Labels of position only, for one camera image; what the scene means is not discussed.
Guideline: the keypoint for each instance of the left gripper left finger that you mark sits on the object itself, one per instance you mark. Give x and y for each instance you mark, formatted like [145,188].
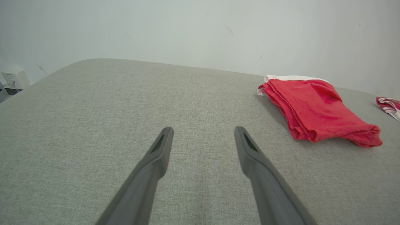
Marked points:
[147,178]

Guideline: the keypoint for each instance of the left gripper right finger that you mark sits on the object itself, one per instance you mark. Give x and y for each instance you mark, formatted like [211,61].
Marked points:
[265,181]

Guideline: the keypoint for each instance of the red shorts with white trim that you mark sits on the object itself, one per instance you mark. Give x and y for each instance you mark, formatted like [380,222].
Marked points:
[315,109]

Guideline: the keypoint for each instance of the red shirt with white sleeves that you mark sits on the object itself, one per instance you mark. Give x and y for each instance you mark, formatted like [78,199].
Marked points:
[390,106]

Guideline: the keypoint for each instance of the grey fabric sofa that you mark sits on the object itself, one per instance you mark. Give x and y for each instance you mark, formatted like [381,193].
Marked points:
[156,103]

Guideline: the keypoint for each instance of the white wall socket box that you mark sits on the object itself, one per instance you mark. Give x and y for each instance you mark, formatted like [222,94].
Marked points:
[17,78]

